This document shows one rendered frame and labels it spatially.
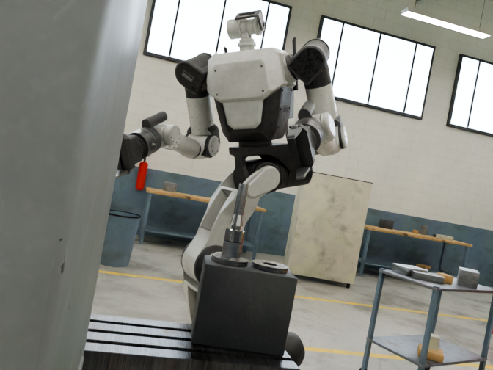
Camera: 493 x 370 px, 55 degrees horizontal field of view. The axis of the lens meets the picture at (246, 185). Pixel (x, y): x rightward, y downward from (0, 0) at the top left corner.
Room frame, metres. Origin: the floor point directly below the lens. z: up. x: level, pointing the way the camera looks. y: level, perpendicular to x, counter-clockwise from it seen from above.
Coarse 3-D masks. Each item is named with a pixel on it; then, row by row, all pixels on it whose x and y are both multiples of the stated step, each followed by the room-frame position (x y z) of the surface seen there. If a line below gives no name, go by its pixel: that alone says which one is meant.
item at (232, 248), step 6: (228, 234) 1.12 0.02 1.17; (234, 234) 1.12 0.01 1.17; (228, 240) 1.12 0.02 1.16; (234, 240) 1.12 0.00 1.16; (240, 240) 1.12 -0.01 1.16; (228, 246) 1.12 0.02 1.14; (234, 246) 1.12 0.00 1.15; (240, 246) 1.13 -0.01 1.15; (222, 252) 1.13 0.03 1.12; (228, 252) 1.12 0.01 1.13; (234, 252) 1.12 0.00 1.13; (240, 252) 1.13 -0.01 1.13; (228, 258) 1.12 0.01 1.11; (234, 258) 1.12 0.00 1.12
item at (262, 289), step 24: (216, 264) 1.09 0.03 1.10; (240, 264) 1.11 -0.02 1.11; (264, 264) 1.13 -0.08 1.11; (216, 288) 1.08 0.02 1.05; (240, 288) 1.09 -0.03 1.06; (264, 288) 1.09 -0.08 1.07; (288, 288) 1.10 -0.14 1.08; (216, 312) 1.08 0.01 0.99; (240, 312) 1.09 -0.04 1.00; (264, 312) 1.09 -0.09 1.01; (288, 312) 1.10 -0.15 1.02; (192, 336) 1.08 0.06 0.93; (216, 336) 1.08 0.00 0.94; (240, 336) 1.09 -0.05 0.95; (264, 336) 1.09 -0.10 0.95
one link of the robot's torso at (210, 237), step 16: (256, 176) 1.58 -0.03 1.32; (272, 176) 1.61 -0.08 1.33; (224, 192) 1.67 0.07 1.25; (256, 192) 1.58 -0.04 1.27; (208, 208) 1.65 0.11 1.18; (224, 208) 1.56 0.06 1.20; (208, 224) 1.65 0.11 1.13; (224, 224) 1.58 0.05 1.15; (192, 240) 1.63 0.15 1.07; (208, 240) 1.55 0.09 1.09; (192, 256) 1.56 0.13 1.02; (192, 272) 1.55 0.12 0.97
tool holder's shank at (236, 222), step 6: (240, 186) 1.13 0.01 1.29; (246, 186) 1.13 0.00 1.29; (240, 192) 1.13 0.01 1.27; (246, 192) 1.14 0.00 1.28; (240, 198) 1.13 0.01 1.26; (240, 204) 1.13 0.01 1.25; (234, 210) 1.14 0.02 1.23; (240, 210) 1.13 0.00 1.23; (234, 216) 1.13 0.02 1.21; (240, 216) 1.13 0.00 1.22; (234, 222) 1.13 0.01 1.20; (240, 222) 1.13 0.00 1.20; (234, 228) 1.13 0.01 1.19; (240, 228) 1.14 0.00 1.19
